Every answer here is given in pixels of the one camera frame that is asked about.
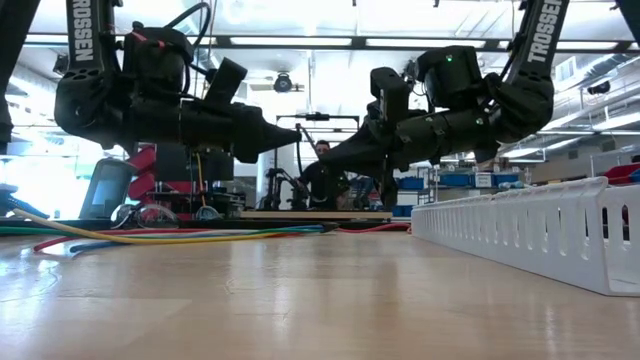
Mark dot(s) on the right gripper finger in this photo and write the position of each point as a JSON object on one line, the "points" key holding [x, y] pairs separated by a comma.
{"points": [[355, 157]]}

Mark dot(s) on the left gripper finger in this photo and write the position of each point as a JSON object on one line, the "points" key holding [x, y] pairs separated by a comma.
{"points": [[280, 136]]}

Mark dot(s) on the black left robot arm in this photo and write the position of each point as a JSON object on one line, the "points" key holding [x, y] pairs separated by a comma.
{"points": [[85, 100]]}

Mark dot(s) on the person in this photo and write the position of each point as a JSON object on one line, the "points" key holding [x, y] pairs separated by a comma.
{"points": [[320, 185]]}

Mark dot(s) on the rack with blue bins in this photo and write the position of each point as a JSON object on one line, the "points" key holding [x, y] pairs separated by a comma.
{"points": [[455, 180]]}

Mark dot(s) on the black monitor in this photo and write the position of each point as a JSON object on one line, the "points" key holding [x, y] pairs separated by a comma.
{"points": [[170, 165]]}

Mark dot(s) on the red tool cart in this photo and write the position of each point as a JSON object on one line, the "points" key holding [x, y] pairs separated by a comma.
{"points": [[142, 165]]}

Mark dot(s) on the ceiling light strip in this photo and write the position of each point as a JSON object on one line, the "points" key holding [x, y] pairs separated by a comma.
{"points": [[290, 41]]}

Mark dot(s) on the grey tube with blue caps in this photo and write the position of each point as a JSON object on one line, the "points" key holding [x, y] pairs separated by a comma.
{"points": [[512, 185]]}

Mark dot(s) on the grey tilted screen panel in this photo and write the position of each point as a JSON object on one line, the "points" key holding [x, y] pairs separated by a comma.
{"points": [[107, 190]]}

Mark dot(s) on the black ceiling-mounted device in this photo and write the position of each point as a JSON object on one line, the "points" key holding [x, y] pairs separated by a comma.
{"points": [[60, 65]]}

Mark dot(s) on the ceiling air vent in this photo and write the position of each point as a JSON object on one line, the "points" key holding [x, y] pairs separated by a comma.
{"points": [[566, 70]]}

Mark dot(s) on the red storage bin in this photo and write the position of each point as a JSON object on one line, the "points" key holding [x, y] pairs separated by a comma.
{"points": [[622, 172]]}

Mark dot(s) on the black frame stand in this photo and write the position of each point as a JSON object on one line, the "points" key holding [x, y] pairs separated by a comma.
{"points": [[317, 117]]}

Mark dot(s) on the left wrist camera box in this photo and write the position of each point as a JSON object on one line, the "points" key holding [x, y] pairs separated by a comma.
{"points": [[225, 80]]}

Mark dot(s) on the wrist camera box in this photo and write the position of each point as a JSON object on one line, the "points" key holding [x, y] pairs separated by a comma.
{"points": [[225, 80], [392, 100]]}

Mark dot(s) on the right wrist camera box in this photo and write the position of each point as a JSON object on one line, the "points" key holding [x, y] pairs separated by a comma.
{"points": [[392, 100]]}

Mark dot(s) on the black ceiling camera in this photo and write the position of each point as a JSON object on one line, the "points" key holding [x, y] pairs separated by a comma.
{"points": [[282, 82]]}

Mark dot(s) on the black table edge rail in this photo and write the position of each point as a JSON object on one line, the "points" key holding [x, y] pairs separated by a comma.
{"points": [[225, 224]]}

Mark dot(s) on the black wall camera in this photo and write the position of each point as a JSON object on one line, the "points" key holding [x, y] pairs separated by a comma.
{"points": [[599, 87]]}

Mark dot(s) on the silver ceiling air duct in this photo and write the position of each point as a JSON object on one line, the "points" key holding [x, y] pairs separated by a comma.
{"points": [[607, 65]]}

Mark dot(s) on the black base bracket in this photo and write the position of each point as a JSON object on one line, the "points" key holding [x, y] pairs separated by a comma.
{"points": [[15, 202]]}

